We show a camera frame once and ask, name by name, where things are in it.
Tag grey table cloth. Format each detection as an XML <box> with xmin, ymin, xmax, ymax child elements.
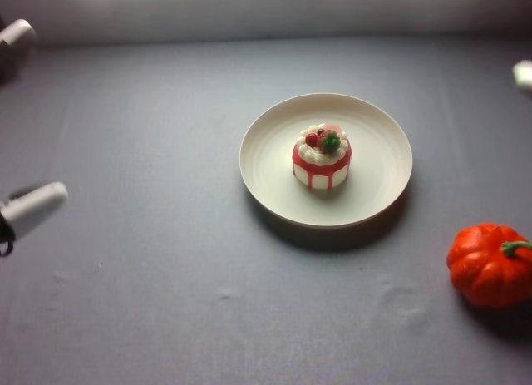
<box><xmin>0</xmin><ymin>37</ymin><xmax>532</xmax><ymax>385</ymax></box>

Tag white round plate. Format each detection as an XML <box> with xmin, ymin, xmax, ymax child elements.
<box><xmin>239</xmin><ymin>92</ymin><xmax>414</xmax><ymax>229</ymax></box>

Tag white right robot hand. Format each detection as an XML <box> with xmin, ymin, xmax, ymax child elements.
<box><xmin>512</xmin><ymin>59</ymin><xmax>532</xmax><ymax>91</ymax></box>

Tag toy strawberry cream cake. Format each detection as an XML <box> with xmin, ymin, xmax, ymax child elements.
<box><xmin>292</xmin><ymin>125</ymin><xmax>355</xmax><ymax>192</ymax></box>

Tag orange object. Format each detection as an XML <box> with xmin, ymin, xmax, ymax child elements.
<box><xmin>446</xmin><ymin>222</ymin><xmax>532</xmax><ymax>310</ymax></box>

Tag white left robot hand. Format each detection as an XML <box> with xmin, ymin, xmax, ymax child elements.
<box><xmin>0</xmin><ymin>18</ymin><xmax>70</xmax><ymax>258</ymax></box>

